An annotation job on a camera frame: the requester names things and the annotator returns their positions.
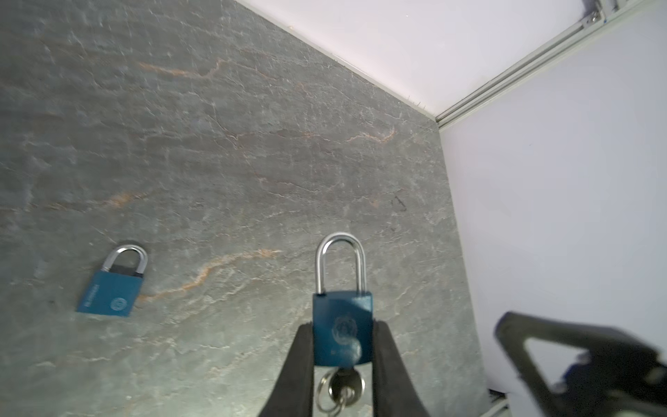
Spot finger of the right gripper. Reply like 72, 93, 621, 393
493, 311, 667, 417

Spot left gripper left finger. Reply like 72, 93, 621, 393
259, 322, 314, 417

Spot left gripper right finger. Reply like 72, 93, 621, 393
372, 320, 429, 417

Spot silver key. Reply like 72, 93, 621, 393
314, 368, 366, 416

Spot blue padlock larger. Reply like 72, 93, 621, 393
312, 232, 373, 368

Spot blue padlock smaller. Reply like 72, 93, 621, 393
76, 244, 149, 317

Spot aluminium frame profiles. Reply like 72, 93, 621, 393
435, 0, 644, 130

